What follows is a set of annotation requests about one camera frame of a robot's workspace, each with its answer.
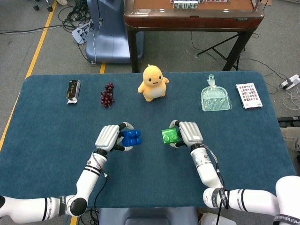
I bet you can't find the dark red grape bunch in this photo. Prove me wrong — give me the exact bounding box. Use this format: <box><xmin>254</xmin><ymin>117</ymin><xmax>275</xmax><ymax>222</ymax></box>
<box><xmin>100</xmin><ymin>82</ymin><xmax>115</xmax><ymax>109</ymax></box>

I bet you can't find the clear plastic dustpan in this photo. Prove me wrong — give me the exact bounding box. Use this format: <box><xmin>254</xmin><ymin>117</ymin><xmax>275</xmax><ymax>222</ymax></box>
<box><xmin>201</xmin><ymin>74</ymin><xmax>233</xmax><ymax>113</ymax></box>

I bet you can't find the black metal bar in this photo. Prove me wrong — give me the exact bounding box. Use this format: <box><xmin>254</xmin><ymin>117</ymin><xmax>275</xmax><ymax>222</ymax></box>
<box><xmin>277</xmin><ymin>116</ymin><xmax>300</xmax><ymax>123</ymax></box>

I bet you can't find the grey-blue robot chassis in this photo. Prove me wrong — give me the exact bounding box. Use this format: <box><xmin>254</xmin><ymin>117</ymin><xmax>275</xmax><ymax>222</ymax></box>
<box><xmin>97</xmin><ymin>207</ymin><xmax>199</xmax><ymax>225</ymax></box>

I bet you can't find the black carton box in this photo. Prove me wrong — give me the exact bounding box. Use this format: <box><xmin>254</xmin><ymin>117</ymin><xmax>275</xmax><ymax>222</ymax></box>
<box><xmin>66</xmin><ymin>79</ymin><xmax>82</xmax><ymax>105</ymax></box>

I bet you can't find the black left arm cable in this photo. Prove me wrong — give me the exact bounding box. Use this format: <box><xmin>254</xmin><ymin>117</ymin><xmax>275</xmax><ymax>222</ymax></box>
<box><xmin>92</xmin><ymin>151</ymin><xmax>110</xmax><ymax>210</ymax></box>

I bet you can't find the brown mahjong table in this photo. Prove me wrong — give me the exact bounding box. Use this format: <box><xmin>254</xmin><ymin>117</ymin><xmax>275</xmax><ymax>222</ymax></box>
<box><xmin>123</xmin><ymin>0</ymin><xmax>265</xmax><ymax>73</ymax></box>

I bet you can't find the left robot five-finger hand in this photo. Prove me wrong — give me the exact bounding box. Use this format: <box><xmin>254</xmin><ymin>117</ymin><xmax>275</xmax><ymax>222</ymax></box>
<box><xmin>94</xmin><ymin>121</ymin><xmax>135</xmax><ymax>154</ymax></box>

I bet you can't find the beige fabric bundle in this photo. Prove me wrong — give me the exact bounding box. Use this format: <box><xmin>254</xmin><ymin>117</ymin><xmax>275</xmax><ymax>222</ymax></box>
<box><xmin>280</xmin><ymin>121</ymin><xmax>300</xmax><ymax>153</ymax></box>

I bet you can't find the blue toy brick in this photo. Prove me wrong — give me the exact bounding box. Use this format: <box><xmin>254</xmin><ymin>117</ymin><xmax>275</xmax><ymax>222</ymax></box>
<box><xmin>121</xmin><ymin>129</ymin><xmax>143</xmax><ymax>147</ymax></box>

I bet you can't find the white power strip with plugs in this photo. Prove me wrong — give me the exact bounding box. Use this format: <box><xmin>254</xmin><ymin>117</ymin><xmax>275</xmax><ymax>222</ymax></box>
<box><xmin>71</xmin><ymin>20</ymin><xmax>94</xmax><ymax>45</ymax></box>

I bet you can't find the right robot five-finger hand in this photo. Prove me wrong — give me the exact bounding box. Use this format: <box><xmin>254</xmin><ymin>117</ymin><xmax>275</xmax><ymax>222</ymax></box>
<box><xmin>169</xmin><ymin>120</ymin><xmax>204</xmax><ymax>149</ymax></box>

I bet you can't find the white booklet with red prints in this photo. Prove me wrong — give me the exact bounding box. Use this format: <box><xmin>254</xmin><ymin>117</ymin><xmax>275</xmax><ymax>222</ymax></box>
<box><xmin>235</xmin><ymin>82</ymin><xmax>263</xmax><ymax>110</ymax></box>

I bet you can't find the chrome swivel stool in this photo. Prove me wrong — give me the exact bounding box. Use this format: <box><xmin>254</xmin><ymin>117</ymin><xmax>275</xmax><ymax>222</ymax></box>
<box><xmin>32</xmin><ymin>0</ymin><xmax>54</xmax><ymax>12</ymax></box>

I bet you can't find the yellow plush duck toy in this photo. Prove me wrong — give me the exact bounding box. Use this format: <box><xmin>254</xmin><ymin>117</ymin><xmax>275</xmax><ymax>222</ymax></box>
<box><xmin>137</xmin><ymin>64</ymin><xmax>170</xmax><ymax>103</ymax></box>

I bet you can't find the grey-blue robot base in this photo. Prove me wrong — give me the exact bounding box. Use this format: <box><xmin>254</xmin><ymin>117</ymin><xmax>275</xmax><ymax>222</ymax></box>
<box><xmin>85</xmin><ymin>0</ymin><xmax>145</xmax><ymax>64</ymax></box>

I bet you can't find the black floor cable bundle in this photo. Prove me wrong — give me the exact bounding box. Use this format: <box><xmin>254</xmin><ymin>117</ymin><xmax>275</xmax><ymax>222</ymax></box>
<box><xmin>57</xmin><ymin>0</ymin><xmax>94</xmax><ymax>31</ymax></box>

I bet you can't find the green toy brick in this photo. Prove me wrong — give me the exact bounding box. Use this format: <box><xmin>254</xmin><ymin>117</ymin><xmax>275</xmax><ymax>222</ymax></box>
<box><xmin>161</xmin><ymin>127</ymin><xmax>183</xmax><ymax>146</ymax></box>

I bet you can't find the white plastic jug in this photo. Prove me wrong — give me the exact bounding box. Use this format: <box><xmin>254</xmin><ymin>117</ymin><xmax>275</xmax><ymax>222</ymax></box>
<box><xmin>198</xmin><ymin>212</ymin><xmax>236</xmax><ymax>225</ymax></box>

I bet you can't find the blue felt table cloth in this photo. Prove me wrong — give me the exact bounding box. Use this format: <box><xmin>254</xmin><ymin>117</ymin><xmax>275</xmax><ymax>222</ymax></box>
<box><xmin>0</xmin><ymin>71</ymin><xmax>298</xmax><ymax>210</ymax></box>

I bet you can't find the mahjong tile row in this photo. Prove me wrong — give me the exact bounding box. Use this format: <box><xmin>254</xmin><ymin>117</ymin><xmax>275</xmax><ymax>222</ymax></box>
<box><xmin>172</xmin><ymin>0</ymin><xmax>199</xmax><ymax>10</ymax></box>
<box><xmin>170</xmin><ymin>0</ymin><xmax>204</xmax><ymax>4</ymax></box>

